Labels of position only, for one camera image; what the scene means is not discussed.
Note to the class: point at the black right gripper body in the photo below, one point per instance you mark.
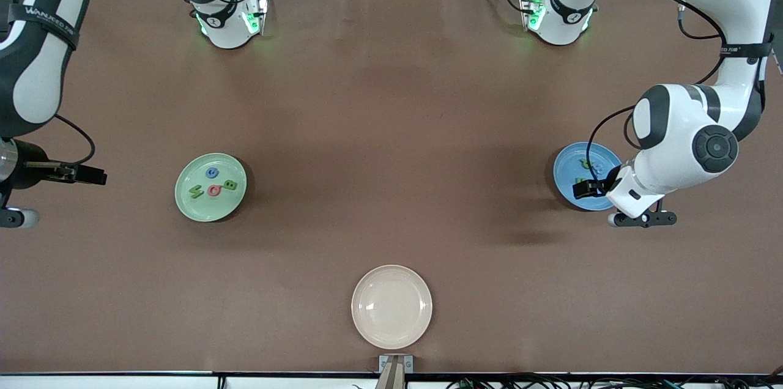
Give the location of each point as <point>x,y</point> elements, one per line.
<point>29,166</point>

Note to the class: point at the green letter p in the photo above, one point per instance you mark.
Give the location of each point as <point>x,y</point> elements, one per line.
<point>587,163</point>

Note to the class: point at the blue letter C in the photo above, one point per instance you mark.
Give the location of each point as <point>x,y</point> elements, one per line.
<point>208,173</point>

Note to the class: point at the red letter Q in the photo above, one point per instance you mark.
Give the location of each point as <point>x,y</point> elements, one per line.
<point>210,191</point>

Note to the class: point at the green letter B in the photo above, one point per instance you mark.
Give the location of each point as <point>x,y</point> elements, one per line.
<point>230,185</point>

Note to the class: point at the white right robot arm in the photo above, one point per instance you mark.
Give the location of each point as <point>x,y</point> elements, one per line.
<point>37,83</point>

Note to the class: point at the blue plate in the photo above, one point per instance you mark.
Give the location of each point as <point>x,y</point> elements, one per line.
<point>566,163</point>

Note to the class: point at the light green plate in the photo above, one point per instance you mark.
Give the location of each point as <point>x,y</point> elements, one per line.
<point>196,211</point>

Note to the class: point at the brown table mat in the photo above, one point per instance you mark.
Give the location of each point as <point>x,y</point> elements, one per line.
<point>391,242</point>

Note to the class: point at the beige plate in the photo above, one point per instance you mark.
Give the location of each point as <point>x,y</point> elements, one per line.
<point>391,307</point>

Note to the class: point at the metal base connector bracket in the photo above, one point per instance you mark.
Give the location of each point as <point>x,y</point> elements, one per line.
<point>260,13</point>
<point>527,10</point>

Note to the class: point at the white front frame rail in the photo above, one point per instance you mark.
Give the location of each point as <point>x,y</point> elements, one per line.
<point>122,383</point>

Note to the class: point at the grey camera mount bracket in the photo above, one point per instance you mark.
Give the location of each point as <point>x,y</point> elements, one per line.
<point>396,370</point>

